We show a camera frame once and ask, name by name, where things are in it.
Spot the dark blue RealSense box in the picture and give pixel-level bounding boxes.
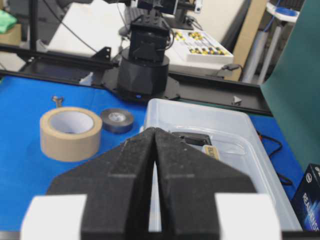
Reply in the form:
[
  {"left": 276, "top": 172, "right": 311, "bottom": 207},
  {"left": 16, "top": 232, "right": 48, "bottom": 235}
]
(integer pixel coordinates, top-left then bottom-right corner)
[{"left": 291, "top": 163, "right": 320, "bottom": 232}]

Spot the blue table mat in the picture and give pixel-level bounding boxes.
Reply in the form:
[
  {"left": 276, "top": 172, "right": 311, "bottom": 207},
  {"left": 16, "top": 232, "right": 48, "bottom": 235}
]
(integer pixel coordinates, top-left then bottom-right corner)
[{"left": 0, "top": 76, "right": 301, "bottom": 231}]

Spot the silver wrench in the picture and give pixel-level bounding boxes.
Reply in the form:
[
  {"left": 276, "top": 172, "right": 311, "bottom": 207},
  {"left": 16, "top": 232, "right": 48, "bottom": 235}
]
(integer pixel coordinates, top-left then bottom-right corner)
[{"left": 51, "top": 95, "right": 64, "bottom": 108}]

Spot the white screwdriver set box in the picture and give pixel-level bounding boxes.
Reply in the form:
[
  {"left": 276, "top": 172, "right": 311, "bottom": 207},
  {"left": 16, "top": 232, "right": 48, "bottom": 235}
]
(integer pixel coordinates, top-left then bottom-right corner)
[{"left": 172, "top": 28, "right": 234, "bottom": 66}]

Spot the black cable on mat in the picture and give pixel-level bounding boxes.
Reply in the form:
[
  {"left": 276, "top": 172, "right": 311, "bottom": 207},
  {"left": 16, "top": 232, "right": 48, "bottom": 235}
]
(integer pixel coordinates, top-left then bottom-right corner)
[{"left": 258, "top": 134, "right": 293, "bottom": 186}]

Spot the beige masking tape roll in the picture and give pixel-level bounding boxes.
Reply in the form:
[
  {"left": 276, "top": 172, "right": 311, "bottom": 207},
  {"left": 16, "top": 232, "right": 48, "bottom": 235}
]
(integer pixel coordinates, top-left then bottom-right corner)
[{"left": 39, "top": 107, "right": 103, "bottom": 162}]

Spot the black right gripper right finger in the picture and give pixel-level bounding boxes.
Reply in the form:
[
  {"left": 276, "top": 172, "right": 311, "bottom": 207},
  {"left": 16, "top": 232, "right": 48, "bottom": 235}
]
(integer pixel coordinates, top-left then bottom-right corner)
[{"left": 154, "top": 128, "right": 257, "bottom": 240}]

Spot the green board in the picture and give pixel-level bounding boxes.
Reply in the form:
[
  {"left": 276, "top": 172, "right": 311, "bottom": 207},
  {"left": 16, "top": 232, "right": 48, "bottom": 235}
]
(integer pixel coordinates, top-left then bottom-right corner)
[{"left": 261, "top": 0, "right": 320, "bottom": 170}]

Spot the green cloth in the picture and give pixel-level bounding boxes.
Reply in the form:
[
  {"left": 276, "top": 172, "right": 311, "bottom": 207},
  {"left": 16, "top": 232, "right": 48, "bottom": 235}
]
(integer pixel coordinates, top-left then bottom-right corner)
[{"left": 0, "top": 9, "right": 18, "bottom": 34}]

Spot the clear plastic tool box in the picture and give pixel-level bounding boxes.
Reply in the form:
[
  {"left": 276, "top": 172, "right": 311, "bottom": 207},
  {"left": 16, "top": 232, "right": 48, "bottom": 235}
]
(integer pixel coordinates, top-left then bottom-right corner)
[{"left": 140, "top": 98, "right": 302, "bottom": 231}]

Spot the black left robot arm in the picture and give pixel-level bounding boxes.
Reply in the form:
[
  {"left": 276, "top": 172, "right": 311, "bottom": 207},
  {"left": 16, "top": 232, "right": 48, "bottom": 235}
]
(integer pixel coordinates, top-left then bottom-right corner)
[{"left": 47, "top": 0, "right": 174, "bottom": 240}]

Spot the black aluminium frame rail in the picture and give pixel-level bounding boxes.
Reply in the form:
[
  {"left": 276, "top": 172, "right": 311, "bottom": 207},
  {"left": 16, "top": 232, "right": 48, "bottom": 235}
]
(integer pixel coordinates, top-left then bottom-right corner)
[{"left": 0, "top": 44, "right": 272, "bottom": 116}]

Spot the grey tape roll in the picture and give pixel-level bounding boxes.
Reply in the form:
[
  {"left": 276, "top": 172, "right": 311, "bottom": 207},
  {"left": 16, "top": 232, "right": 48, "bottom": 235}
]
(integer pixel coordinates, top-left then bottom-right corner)
[{"left": 100, "top": 108, "right": 135, "bottom": 134}]

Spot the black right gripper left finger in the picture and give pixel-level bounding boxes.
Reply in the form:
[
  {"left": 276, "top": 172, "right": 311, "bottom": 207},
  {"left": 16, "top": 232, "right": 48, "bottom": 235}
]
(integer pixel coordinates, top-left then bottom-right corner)
[{"left": 46, "top": 128, "right": 155, "bottom": 240}]

